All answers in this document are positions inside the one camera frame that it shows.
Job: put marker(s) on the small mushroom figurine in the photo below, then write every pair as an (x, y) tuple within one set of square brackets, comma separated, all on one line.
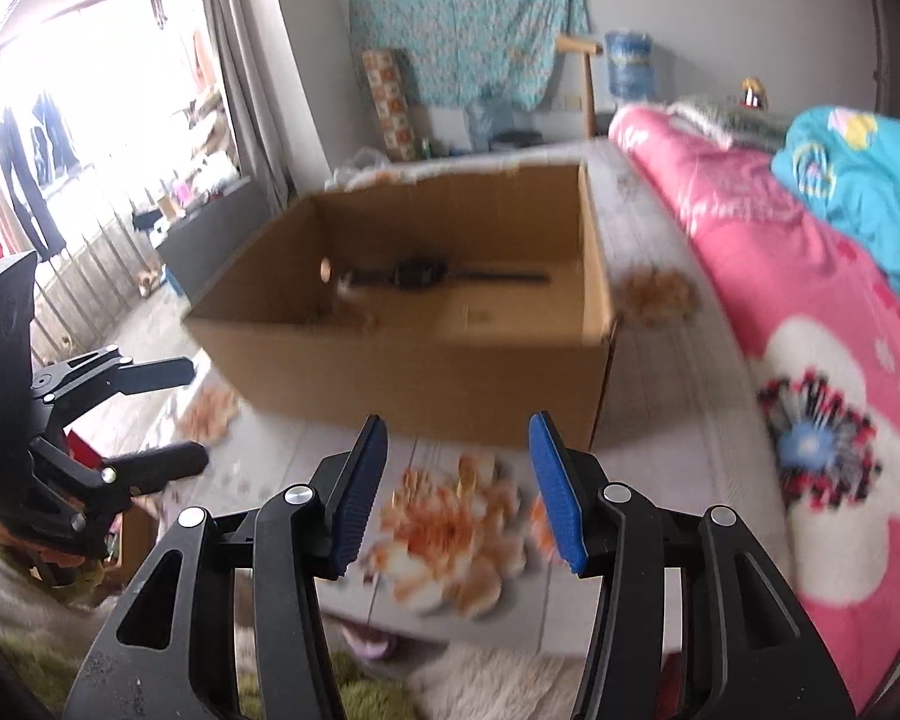
[(754, 94)]

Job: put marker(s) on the dark flat panel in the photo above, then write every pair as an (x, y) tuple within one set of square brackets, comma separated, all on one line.
[(210, 240)]

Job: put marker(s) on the brown cardboard box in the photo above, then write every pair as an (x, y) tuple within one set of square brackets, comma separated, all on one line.
[(420, 382)]

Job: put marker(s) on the floral table cover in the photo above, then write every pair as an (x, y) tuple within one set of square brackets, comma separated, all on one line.
[(667, 405)]

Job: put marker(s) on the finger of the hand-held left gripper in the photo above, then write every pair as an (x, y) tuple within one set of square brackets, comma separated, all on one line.
[(150, 375), (157, 465)]

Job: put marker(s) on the dark hanging garment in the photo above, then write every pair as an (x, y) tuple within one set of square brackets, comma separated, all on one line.
[(56, 131), (26, 187)]

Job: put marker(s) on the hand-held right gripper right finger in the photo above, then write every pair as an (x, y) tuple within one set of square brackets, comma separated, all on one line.
[(559, 495)]

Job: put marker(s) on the dark round basin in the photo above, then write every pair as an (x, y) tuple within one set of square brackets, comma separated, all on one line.
[(517, 141)]

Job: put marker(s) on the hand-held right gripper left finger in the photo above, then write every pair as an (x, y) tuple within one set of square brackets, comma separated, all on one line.
[(356, 495)]

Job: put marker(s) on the blue quilt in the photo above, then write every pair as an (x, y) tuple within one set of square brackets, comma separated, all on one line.
[(855, 180)]

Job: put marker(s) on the pink slipper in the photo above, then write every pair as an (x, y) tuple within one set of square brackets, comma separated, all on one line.
[(367, 641)]

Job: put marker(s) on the wooden rack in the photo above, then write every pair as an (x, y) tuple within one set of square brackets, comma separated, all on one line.
[(587, 90)]

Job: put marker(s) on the green fluffy rug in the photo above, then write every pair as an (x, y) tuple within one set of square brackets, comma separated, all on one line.
[(22, 660)]

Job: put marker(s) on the blue water jug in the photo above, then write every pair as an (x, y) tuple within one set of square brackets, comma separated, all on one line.
[(630, 64)]

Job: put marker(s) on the teal floral hanging cloth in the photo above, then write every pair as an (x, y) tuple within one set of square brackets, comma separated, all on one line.
[(465, 22)]

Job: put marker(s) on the grey blanket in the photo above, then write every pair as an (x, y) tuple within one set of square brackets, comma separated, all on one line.
[(727, 120)]

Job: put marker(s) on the tall patterned box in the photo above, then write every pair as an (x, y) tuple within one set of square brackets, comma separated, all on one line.
[(388, 105)]

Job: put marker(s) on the clear water jug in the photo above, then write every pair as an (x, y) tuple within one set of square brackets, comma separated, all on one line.
[(491, 120)]

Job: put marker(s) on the red paper bag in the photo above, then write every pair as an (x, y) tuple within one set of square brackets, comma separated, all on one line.
[(90, 444)]

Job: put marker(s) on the grey curtain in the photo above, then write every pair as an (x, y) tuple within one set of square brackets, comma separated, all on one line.
[(247, 90)]

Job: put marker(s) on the white plastic bag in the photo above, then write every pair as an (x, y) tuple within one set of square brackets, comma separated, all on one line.
[(364, 161)]

